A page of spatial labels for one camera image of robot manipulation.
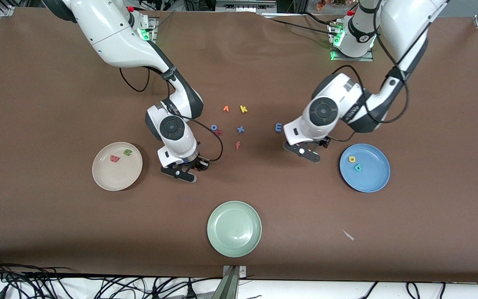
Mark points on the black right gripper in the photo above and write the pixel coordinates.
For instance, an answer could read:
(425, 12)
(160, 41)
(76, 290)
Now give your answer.
(200, 164)

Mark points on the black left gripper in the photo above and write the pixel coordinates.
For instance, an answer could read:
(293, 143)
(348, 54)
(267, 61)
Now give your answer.
(324, 142)

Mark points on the teal foam letter b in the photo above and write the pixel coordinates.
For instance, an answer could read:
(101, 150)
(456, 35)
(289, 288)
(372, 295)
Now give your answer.
(358, 168)

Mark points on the blue foam letter m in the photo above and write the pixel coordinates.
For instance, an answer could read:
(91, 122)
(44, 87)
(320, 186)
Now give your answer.
(279, 127)

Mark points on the green foam letter n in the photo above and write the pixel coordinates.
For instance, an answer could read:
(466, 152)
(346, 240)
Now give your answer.
(125, 152)

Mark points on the pink foam letter w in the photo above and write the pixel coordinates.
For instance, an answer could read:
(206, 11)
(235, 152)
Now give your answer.
(115, 158)

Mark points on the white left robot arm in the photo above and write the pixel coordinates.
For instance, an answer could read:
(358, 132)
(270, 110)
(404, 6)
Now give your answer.
(405, 20)

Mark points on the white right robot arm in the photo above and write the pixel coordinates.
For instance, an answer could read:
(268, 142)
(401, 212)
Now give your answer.
(114, 37)

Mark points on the blue plate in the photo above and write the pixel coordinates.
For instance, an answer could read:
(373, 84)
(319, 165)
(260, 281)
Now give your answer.
(371, 178)

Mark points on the pale green plate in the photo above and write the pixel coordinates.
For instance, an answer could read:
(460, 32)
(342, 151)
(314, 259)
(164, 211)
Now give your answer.
(234, 229)

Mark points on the beige brown plate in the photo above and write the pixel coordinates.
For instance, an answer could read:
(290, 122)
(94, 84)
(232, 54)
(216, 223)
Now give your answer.
(110, 176)

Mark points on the small white paper scrap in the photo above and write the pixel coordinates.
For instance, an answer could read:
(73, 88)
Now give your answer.
(349, 236)

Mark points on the orange brown clutter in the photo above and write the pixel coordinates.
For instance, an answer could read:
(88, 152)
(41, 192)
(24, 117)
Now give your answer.
(321, 4)

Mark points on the brown table cover sheet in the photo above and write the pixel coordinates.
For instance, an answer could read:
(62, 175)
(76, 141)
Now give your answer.
(56, 228)

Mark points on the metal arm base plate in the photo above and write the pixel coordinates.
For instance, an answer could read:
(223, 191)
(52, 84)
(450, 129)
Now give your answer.
(367, 59)
(152, 35)

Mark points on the grey metal mount bracket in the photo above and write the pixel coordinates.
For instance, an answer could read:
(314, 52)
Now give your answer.
(230, 286)

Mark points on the silver metal frame bar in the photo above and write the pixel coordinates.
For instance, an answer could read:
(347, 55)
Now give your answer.
(243, 6)

